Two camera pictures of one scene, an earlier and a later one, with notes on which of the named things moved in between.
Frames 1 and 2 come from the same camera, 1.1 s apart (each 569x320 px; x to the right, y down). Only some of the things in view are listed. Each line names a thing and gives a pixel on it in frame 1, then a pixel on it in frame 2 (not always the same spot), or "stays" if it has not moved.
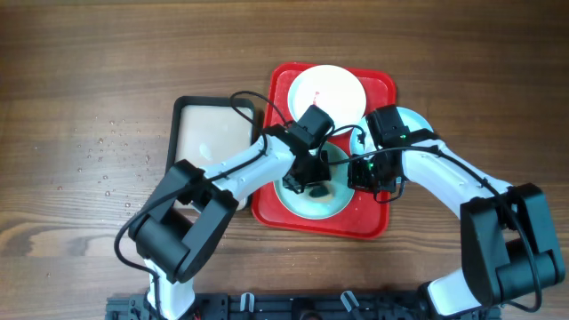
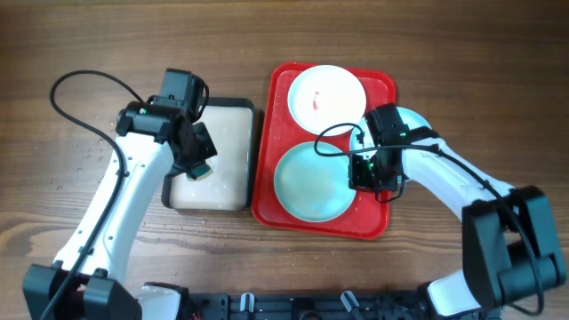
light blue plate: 362,142 stays
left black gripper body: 311,169 to 194,151
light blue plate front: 305,205 stays
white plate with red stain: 332,89 stays
